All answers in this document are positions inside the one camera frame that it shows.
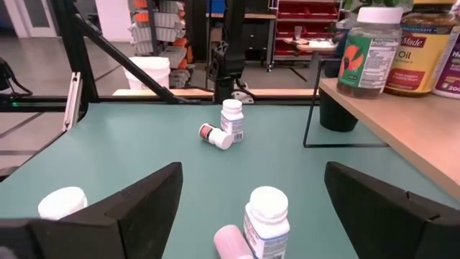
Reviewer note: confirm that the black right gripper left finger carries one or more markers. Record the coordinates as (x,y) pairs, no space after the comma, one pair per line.
(125,226)

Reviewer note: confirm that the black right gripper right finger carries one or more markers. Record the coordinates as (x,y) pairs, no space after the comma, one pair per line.
(388,226)

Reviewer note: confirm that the amber pill vial white cap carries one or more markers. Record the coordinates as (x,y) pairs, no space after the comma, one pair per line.
(63,201)

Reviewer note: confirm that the white melatonin bottle blue label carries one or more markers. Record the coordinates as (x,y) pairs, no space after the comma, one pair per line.
(266,223)
(232,118)

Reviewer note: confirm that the small white bottle red label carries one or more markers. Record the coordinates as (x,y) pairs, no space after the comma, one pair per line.
(217,136)

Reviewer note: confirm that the white bottle purple label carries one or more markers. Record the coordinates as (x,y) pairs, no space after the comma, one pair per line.
(451,72)

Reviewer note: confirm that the gummy jar white lid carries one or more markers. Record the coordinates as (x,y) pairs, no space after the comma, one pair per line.
(366,57)

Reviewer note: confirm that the fish oil bottle yellow lid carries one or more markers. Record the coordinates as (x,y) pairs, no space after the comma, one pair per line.
(417,57)

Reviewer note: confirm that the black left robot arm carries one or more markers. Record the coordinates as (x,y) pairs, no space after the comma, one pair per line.
(230,54)

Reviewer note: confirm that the wooden shelf with black legs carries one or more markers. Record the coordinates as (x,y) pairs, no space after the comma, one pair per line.
(413,129)

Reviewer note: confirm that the pink translucent vial white cap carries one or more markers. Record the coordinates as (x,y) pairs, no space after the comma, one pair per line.
(231,244)

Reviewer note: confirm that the black plant pot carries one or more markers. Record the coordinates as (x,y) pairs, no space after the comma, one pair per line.
(336,115)

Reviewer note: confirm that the wooden table side board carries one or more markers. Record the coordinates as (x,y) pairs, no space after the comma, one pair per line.
(194,92)

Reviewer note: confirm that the white bucket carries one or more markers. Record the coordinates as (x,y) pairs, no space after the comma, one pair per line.
(154,66)

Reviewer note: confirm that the grey orange stacked trays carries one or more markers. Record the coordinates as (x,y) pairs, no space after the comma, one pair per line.
(169,32)

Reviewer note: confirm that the red storage bin rack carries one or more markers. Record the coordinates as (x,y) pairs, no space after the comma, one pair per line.
(305,11)

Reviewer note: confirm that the black aluminium rig frame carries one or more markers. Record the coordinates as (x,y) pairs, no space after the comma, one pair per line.
(118,54)

